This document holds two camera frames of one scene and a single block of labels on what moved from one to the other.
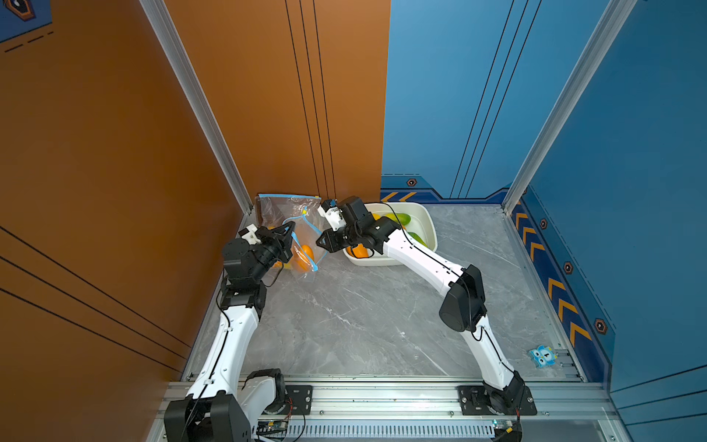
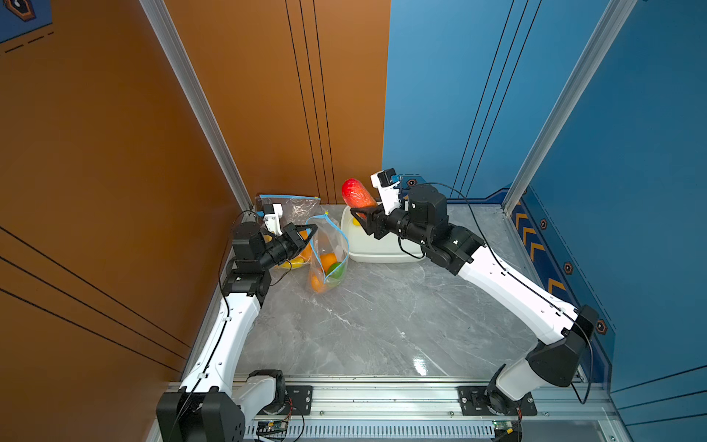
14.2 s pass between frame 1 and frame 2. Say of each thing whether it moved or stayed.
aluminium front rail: stayed
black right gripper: moved
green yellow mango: moved
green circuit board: stayed
